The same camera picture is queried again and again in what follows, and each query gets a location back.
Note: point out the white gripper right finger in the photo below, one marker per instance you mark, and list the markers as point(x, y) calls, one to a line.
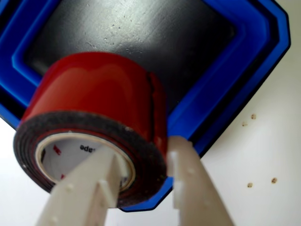
point(197, 188)

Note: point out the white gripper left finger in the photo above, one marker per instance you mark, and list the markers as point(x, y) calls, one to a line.
point(80, 188)

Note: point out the red tape roll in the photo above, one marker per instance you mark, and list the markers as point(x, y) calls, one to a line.
point(94, 89)

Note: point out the blue box with black bottom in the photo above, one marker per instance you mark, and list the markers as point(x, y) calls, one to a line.
point(254, 47)

